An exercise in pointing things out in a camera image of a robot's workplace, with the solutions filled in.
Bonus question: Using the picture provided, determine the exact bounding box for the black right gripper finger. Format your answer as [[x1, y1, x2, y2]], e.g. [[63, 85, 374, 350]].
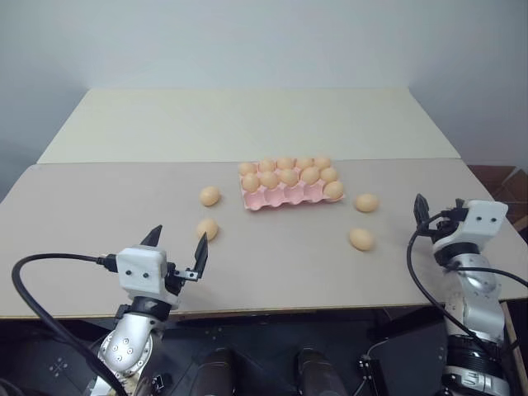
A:
[[413, 193, 431, 229]]

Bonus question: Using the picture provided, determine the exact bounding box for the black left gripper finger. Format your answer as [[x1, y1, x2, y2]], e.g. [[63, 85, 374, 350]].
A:
[[184, 231, 210, 283], [139, 224, 164, 249]]

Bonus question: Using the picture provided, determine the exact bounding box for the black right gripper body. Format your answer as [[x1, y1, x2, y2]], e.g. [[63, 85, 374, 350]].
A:
[[424, 217, 457, 245]]

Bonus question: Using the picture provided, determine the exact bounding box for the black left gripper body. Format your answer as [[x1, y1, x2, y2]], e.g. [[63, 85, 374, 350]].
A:
[[164, 261, 187, 296]]

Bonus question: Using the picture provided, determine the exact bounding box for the pink egg tray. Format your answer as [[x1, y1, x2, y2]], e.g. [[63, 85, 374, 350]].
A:
[[238, 158, 346, 214]]

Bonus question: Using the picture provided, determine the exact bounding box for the dark rounded shape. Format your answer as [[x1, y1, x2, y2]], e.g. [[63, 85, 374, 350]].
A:
[[196, 347, 234, 396], [297, 346, 348, 396]]

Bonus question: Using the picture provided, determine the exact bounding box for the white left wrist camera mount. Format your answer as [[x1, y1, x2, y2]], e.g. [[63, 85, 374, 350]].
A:
[[115, 244, 183, 310]]

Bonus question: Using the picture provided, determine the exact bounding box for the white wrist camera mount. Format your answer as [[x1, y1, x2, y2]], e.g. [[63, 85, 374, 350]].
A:
[[431, 200, 509, 259], [115, 244, 183, 310]]

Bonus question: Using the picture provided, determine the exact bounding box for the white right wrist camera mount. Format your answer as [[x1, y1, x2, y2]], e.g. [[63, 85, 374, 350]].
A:
[[431, 200, 509, 259]]

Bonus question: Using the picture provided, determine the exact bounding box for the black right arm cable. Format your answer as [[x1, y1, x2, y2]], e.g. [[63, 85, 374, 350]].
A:
[[405, 199, 528, 372]]

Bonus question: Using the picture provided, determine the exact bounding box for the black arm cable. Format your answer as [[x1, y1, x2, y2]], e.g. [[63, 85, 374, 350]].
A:
[[11, 252, 130, 396], [405, 199, 528, 372]]

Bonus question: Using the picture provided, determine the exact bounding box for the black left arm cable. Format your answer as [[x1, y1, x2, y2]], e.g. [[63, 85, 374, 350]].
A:
[[11, 252, 130, 396]]

